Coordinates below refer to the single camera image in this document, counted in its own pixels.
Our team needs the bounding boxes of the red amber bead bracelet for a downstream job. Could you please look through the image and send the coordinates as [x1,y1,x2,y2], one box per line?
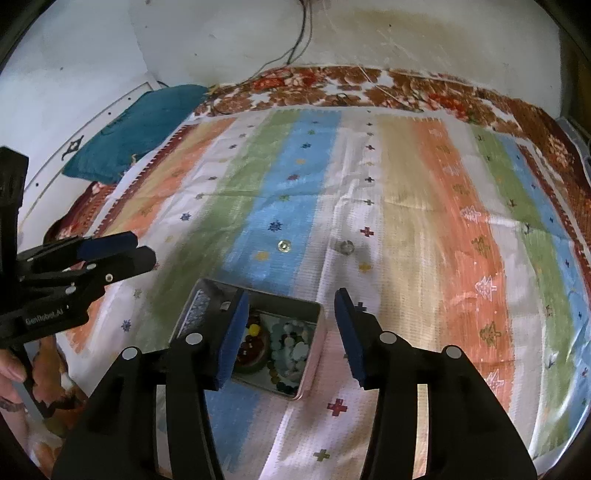
[238,318,271,365]

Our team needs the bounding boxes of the yellow curtain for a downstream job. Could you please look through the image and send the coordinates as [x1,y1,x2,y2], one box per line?
[556,23,591,123]

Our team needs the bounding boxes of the white bead bracelet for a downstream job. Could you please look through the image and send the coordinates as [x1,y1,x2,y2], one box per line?
[277,322,308,352]

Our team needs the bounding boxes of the striped colourful cloth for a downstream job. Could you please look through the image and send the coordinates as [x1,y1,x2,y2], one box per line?
[65,107,591,480]

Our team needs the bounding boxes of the light blue bead bracelet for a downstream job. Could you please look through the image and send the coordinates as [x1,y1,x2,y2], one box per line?
[270,320,310,370]

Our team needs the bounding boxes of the person's left hand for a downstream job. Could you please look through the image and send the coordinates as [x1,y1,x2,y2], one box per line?
[0,350,28,411]

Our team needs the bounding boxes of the grey basket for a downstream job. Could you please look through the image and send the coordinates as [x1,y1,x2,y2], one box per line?
[556,115,591,162]

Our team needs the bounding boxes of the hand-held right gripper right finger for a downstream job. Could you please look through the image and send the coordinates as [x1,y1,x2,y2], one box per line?
[334,287,539,480]

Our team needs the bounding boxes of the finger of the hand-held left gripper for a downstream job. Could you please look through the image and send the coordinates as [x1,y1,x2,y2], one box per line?
[18,232,139,266]
[65,246,157,301]

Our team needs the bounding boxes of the white headboard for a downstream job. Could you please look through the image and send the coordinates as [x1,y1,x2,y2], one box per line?
[18,80,160,259]

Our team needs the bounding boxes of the teal pillow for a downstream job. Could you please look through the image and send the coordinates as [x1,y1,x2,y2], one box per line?
[61,84,208,184]

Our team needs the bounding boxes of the black power cable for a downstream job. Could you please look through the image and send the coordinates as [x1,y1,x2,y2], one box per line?
[286,0,314,65]
[249,0,308,88]

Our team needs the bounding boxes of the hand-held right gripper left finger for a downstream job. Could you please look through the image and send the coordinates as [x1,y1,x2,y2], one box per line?
[51,286,250,480]

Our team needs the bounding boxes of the silver metal tin box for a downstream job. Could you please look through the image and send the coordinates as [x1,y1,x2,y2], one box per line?
[171,277,321,401]

